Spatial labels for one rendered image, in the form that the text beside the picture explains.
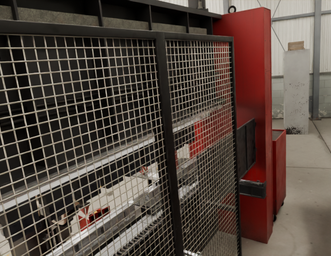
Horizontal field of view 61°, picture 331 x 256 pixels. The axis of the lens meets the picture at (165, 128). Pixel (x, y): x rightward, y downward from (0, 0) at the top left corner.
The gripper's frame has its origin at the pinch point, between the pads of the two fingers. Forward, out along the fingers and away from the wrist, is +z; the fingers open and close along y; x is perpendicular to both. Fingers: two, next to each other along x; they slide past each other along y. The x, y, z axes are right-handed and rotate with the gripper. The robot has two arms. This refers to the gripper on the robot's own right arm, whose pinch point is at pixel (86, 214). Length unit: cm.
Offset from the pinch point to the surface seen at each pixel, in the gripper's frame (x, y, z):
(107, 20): -9, 94, -115
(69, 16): -32, 96, -114
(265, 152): 144, 92, 0
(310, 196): 273, 79, 97
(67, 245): -43, 50, -4
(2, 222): -72, 60, -32
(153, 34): -42, 150, -84
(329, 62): 774, 50, -81
